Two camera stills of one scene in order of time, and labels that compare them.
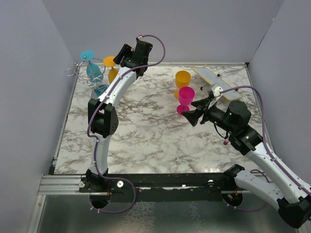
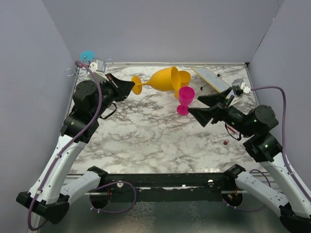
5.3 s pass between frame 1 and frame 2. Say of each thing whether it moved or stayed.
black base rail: stayed
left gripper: moved
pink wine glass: stayed
